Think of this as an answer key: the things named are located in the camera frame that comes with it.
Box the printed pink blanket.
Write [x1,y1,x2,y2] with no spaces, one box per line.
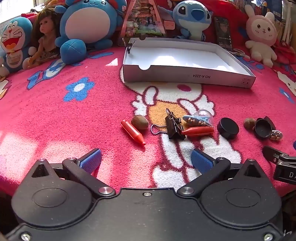
[0,0,296,197]

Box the black round cap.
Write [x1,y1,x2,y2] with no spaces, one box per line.
[254,119,273,140]

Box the brown nut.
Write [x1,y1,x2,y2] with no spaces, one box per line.
[131,115,149,130]

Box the clear capsule with blue figurine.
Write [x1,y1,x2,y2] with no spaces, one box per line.
[183,109,214,128]

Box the pink bunny plush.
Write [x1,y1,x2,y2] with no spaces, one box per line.
[244,4,281,69]

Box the white charging cable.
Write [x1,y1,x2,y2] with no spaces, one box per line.
[231,48,251,59]

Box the blue alien plush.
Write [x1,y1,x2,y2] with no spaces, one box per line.
[157,0,214,41]

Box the small black binder clip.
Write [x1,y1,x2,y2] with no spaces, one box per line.
[122,38,137,55]

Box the black round lid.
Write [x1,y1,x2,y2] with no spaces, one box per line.
[217,117,240,140]

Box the row of books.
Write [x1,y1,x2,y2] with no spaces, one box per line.
[233,0,296,44]

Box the pink triangular dollhouse box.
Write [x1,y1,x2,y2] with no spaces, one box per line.
[118,0,175,45]

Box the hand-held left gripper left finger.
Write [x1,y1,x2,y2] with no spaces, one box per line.
[31,148,116,198]

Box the round blue mouse plush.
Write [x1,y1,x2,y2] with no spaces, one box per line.
[54,0,127,65]

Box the small figurine charm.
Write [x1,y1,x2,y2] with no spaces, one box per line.
[269,130,283,142]

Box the blue cat robot plush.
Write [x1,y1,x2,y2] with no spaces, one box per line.
[0,17,34,77]

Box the large black binder clip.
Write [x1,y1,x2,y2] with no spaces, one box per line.
[151,108,186,140]

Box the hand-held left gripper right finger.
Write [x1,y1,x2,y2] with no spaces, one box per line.
[177,148,265,197]

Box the black smartphone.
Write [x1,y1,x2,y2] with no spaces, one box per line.
[213,16,234,52]

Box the brown-haired doll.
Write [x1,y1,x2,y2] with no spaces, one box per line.
[24,9,62,70]

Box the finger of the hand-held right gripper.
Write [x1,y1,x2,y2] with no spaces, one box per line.
[262,146,296,165]

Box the red plastic crayon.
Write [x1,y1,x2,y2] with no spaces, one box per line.
[120,120,147,146]
[181,126,215,137]

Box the white cardboard box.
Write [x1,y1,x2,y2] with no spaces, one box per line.
[122,37,257,90]

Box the white post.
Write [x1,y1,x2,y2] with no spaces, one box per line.
[285,0,293,42]

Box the brown acorn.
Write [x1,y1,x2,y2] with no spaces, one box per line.
[243,118,257,130]

